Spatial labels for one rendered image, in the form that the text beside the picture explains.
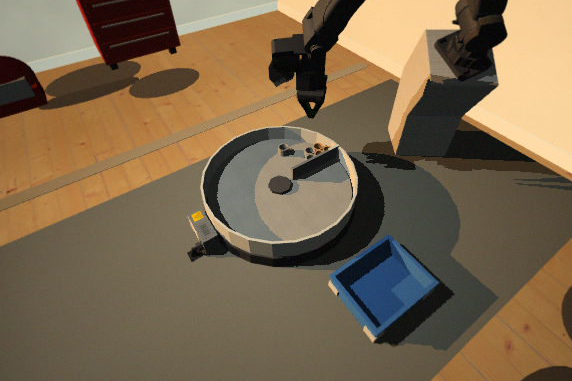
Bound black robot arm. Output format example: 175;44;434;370
268;0;508;91

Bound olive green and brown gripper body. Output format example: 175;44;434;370
297;66;328;103

